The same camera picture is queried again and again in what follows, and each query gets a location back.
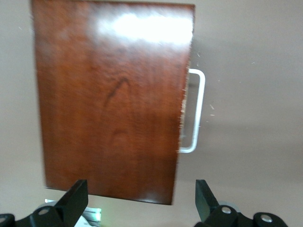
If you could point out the dark brown wooden cabinet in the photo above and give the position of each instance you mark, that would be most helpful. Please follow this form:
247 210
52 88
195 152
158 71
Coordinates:
113 101

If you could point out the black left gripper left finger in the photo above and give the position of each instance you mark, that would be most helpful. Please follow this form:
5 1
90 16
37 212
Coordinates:
71 203

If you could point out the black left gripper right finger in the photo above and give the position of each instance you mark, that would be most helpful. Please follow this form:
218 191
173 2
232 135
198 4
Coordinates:
208 205

